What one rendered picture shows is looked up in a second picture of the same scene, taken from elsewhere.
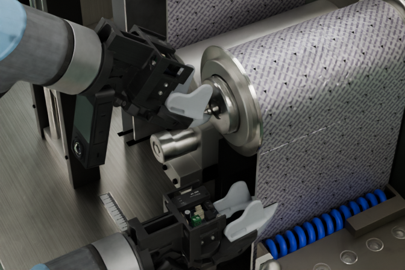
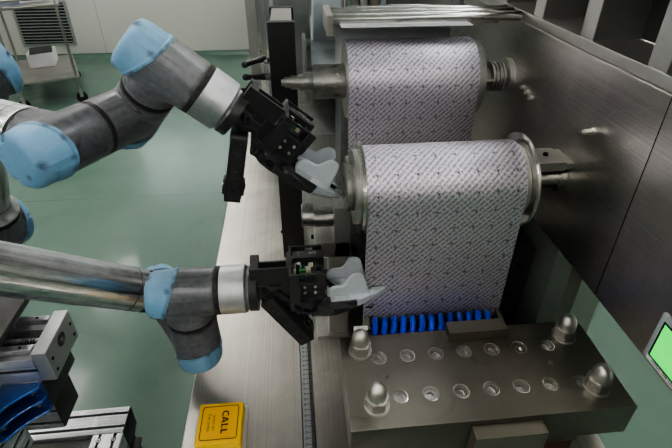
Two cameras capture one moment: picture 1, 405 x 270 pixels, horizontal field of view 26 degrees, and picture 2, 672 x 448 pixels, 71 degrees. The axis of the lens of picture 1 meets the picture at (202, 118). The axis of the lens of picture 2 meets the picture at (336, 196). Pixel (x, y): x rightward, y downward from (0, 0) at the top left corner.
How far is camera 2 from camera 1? 0.51 m
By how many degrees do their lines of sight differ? 22
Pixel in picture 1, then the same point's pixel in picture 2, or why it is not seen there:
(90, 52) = (223, 92)
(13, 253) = not seen: hidden behind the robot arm
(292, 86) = (403, 179)
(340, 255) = (429, 349)
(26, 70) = (163, 88)
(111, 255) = (226, 276)
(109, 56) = (242, 103)
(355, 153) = (464, 267)
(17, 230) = not seen: hidden behind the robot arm
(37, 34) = (175, 59)
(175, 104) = (302, 169)
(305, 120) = (413, 215)
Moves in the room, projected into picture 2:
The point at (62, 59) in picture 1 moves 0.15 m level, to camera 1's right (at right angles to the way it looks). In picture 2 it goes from (194, 88) to (298, 105)
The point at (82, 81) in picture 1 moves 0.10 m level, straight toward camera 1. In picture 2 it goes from (212, 113) to (171, 146)
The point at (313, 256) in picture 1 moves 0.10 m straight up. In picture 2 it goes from (405, 342) to (411, 296)
